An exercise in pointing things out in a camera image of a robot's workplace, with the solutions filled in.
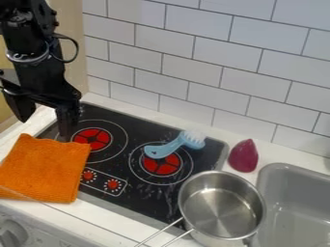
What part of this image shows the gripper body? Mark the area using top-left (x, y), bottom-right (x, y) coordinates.
top-left (0, 53), bottom-right (83, 110)

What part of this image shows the orange cloth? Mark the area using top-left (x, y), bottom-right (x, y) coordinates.
top-left (0, 132), bottom-right (94, 205)

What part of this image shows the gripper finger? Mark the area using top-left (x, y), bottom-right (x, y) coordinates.
top-left (54, 101), bottom-right (84, 140)
top-left (1, 91), bottom-right (40, 124)

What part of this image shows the dark red toy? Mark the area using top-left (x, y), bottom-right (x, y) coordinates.
top-left (227, 138), bottom-right (261, 174)

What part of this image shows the toy stove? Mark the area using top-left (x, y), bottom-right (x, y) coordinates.
top-left (35, 101), bottom-right (232, 232)

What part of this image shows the blue brush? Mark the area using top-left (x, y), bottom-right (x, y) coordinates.
top-left (143, 128), bottom-right (208, 160)

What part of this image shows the silver pot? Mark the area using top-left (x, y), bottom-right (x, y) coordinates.
top-left (132, 170), bottom-right (268, 247)

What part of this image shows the toy sink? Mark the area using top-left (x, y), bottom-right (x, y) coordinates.
top-left (248, 162), bottom-right (330, 247)

